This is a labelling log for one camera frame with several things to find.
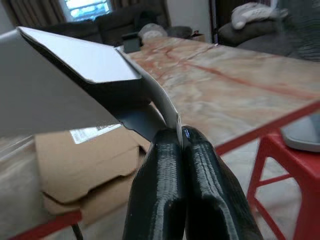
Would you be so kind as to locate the small black box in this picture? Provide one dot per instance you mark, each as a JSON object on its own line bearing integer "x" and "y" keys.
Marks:
{"x": 131, "y": 42}

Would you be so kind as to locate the white plush pillow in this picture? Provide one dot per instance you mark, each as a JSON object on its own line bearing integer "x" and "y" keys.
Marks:
{"x": 255, "y": 13}

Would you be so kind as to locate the light grey pillow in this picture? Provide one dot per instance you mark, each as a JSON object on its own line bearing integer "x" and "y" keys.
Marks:
{"x": 152, "y": 31}

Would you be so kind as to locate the brown cardboard box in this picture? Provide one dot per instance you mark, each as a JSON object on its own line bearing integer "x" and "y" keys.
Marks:
{"x": 87, "y": 162}

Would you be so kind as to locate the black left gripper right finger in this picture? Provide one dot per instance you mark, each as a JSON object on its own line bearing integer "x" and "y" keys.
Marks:
{"x": 212, "y": 200}

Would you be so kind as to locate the brown curtain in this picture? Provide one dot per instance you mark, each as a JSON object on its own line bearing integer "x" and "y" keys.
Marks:
{"x": 35, "y": 11}

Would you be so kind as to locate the dark grey pillow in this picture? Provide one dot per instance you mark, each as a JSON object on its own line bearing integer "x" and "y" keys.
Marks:
{"x": 180, "y": 32}

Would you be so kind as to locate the white cardboard box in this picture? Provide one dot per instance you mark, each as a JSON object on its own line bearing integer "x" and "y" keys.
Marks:
{"x": 75, "y": 57}

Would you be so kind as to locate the dark grey sofa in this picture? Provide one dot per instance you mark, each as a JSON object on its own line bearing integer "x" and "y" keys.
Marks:
{"x": 270, "y": 37}
{"x": 112, "y": 22}

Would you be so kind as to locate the window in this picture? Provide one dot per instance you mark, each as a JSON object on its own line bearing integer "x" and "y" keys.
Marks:
{"x": 87, "y": 8}

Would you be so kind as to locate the grey flat object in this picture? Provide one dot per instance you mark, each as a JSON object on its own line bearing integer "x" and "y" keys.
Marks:
{"x": 305, "y": 135}

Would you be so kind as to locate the red plastic stool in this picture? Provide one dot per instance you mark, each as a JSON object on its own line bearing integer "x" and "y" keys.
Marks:
{"x": 300, "y": 165}

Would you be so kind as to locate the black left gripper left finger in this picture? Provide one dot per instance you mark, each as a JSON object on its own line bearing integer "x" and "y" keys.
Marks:
{"x": 155, "y": 190}

